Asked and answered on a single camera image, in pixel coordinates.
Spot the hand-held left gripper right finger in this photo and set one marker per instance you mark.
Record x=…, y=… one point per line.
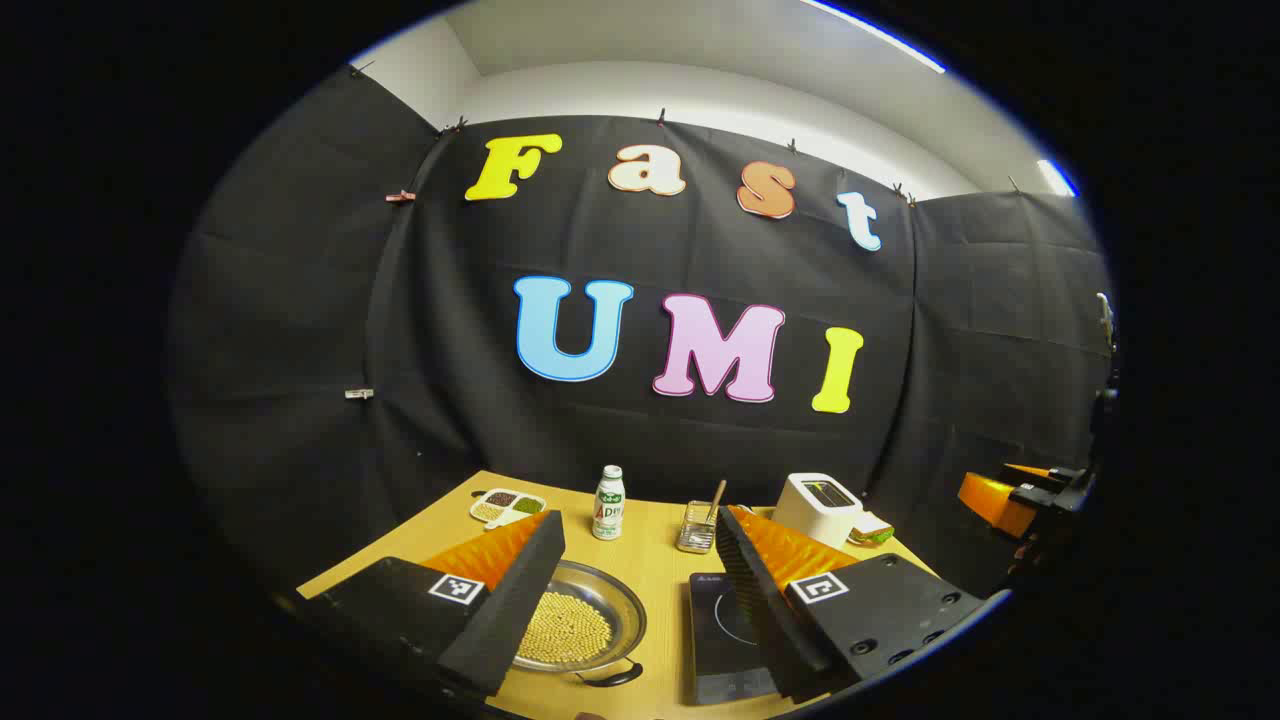
x=760, y=610

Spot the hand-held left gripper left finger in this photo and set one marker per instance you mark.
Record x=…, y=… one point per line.
x=510, y=600

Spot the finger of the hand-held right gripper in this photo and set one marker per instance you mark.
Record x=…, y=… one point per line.
x=990, y=500

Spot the black induction cooktop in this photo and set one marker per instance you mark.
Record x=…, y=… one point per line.
x=715, y=640

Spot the stainless steel pot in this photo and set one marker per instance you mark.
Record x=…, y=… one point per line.
x=612, y=600

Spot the pile of yellow soybeans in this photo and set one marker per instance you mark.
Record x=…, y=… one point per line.
x=575, y=628

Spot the white divided bean tray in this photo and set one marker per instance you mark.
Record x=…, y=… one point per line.
x=505, y=506

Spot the white toaster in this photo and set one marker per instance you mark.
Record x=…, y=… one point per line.
x=810, y=515

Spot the sandwich with lettuce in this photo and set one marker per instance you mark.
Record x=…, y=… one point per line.
x=872, y=530

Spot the white bottle with green label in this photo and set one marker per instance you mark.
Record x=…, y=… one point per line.
x=608, y=510

